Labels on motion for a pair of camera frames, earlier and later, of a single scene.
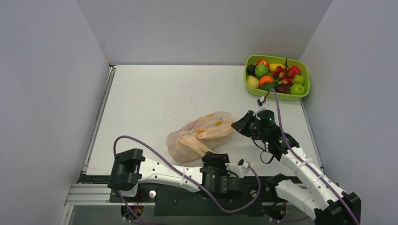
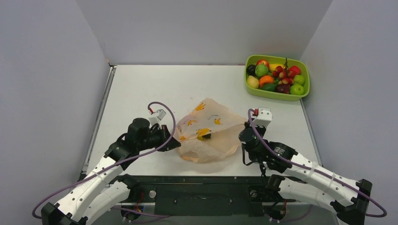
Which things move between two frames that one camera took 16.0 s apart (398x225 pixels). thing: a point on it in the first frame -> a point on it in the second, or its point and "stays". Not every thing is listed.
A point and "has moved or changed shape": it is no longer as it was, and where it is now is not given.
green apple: [299, 78] stays
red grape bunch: [285, 76] stays
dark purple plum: [283, 88] stays
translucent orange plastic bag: [196, 140] has moved or changed shape
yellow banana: [272, 66] stays
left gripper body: [218, 163] -> [153, 140]
